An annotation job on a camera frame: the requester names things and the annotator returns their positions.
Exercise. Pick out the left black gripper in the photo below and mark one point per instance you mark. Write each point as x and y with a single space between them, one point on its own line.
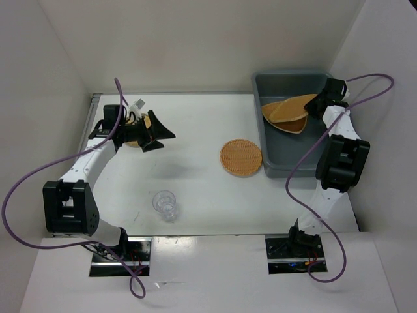
158 132

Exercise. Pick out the clear plastic cup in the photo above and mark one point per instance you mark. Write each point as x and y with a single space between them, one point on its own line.
164 202

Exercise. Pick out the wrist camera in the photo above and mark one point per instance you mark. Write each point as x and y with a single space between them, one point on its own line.
135 108
345 93

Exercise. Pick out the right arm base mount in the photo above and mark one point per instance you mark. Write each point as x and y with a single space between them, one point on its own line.
284 259

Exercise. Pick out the round woven bamboo tray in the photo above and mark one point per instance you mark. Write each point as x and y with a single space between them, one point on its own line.
241 157

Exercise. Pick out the square woven bamboo tray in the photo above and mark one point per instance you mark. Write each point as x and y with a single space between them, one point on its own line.
291 109

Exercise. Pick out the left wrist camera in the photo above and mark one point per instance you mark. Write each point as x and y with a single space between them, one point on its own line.
135 108

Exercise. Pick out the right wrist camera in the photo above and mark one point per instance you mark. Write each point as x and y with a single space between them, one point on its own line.
345 93

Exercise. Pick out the fan-shaped woven bamboo tray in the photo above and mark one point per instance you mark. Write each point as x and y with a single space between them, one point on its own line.
291 127

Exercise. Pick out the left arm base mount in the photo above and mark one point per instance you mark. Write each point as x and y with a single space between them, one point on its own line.
136 254

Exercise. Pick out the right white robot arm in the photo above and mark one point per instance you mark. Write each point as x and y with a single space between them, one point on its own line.
338 169

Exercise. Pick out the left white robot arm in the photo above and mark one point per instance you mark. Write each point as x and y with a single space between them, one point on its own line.
69 204

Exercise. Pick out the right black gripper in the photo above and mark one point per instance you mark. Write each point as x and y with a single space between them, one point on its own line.
310 106

